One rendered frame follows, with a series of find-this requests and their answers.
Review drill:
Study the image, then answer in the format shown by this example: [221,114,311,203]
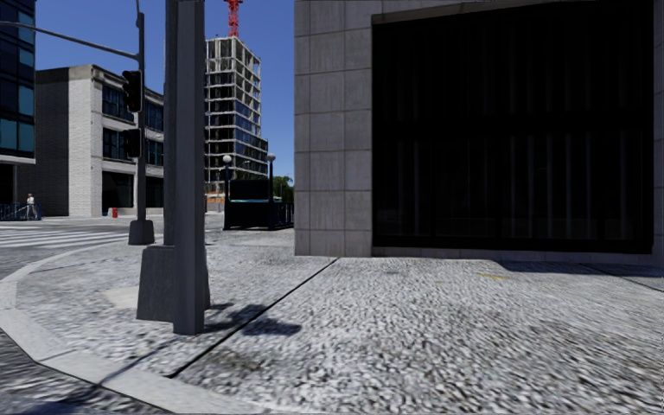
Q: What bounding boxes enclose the trees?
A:
[272,175,295,204]

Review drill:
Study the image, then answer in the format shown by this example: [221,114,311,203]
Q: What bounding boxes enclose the grey stone building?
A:
[294,0,664,266]

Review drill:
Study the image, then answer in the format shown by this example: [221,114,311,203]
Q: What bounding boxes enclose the dark stairway railing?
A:
[222,152,295,232]
[0,201,42,222]

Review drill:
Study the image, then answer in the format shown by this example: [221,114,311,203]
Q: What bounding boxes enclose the grey pole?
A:
[136,0,212,323]
[173,0,207,336]

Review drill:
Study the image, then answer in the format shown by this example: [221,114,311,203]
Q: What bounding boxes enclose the unfinished concrete tower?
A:
[204,35,270,213]

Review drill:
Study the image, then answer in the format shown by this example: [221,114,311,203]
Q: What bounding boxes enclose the traffic light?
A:
[0,0,156,246]

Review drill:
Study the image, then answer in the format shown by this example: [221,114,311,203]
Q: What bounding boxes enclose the red construction crane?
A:
[224,0,244,38]

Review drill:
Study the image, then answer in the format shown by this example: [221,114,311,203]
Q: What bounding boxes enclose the pale brick building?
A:
[16,64,165,219]

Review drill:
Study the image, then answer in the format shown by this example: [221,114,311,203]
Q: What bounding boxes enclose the glass tower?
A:
[0,0,37,206]

